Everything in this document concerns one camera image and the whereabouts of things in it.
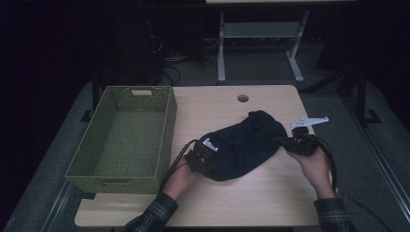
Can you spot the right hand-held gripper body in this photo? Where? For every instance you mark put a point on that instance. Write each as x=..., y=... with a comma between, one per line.
x=303, y=143

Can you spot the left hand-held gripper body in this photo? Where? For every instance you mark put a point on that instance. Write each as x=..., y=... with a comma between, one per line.
x=201, y=158

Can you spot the dark navy garment white print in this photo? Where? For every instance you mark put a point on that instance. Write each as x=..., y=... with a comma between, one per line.
x=245, y=145

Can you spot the green woven basket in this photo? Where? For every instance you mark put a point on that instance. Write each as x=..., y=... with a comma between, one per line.
x=121, y=145

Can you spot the black metal frame post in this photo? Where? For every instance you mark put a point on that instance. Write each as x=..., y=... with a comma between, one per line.
x=95, y=93
x=361, y=96

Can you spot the metal floor rail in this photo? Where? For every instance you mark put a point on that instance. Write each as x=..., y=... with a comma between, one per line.
x=58, y=206
x=383, y=161

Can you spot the white metal table frame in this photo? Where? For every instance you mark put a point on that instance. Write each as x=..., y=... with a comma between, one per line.
x=261, y=30

